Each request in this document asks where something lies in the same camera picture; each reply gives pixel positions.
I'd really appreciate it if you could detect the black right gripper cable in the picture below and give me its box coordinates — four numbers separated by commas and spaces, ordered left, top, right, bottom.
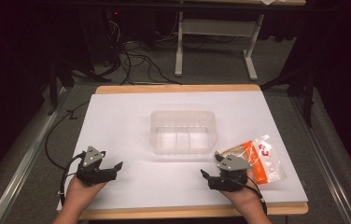
226, 175, 268, 217

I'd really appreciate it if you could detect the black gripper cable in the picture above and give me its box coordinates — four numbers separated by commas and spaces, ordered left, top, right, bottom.
44, 100, 91, 198
226, 175, 268, 217

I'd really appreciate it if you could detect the black stand leg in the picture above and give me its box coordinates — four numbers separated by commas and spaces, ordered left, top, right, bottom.
260, 66, 316, 129
46, 55, 113, 117

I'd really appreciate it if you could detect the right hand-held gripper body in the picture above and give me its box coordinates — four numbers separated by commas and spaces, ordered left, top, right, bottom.
207, 153, 253, 192

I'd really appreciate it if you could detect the person's left hand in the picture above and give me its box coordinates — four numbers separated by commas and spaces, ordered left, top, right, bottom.
65, 175, 108, 209

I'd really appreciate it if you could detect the clear plastic container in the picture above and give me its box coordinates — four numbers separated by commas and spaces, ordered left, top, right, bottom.
149, 110, 218, 156

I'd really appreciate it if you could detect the silver metal rail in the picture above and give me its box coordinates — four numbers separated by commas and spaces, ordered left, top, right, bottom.
288, 92, 351, 224
0, 87, 73, 224

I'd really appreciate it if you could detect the white paper sheet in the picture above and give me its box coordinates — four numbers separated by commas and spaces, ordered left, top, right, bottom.
56, 91, 309, 211

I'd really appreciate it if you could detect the white metal table frame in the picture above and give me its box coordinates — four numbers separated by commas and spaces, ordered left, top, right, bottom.
174, 10, 265, 82

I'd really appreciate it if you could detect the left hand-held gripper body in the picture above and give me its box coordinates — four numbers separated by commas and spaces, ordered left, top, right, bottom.
76, 146, 118, 188

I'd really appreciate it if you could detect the bundle of black floor cables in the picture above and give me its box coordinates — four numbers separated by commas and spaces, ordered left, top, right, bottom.
70, 12, 184, 86

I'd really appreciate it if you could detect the person's right hand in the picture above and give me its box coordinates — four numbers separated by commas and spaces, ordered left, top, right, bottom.
219, 169, 266, 216

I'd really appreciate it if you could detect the orange and white snack packet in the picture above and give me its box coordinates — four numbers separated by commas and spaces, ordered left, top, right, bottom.
215, 133, 288, 186

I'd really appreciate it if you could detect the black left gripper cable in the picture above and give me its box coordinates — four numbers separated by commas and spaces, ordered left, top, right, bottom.
44, 100, 91, 198

